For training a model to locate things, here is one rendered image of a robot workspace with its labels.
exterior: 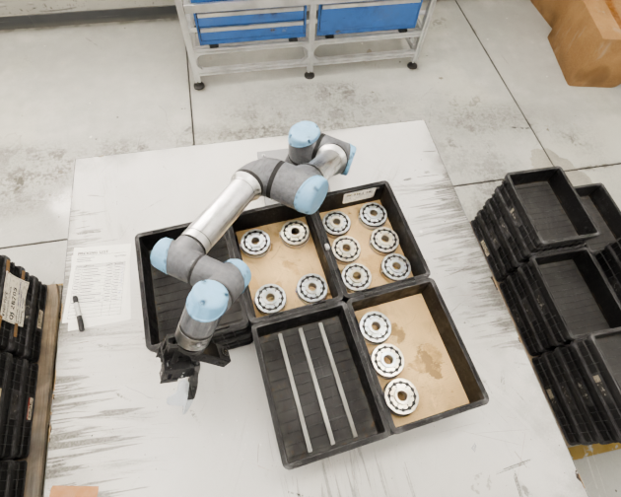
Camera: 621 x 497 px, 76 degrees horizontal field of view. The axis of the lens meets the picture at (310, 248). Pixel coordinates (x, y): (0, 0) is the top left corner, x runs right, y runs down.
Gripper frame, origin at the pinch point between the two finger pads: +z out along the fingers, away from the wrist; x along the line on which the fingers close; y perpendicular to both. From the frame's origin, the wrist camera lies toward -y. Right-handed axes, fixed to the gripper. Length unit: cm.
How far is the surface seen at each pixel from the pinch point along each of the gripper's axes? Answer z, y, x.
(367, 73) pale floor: -34, -173, -220
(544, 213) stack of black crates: -42, -174, -41
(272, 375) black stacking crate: 8.1, -30.0, -3.2
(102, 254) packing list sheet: 27, 11, -72
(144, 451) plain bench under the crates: 41.0, 1.6, -1.7
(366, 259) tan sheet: -19, -66, -28
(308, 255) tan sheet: -11, -48, -36
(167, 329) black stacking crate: 15.6, -3.9, -27.9
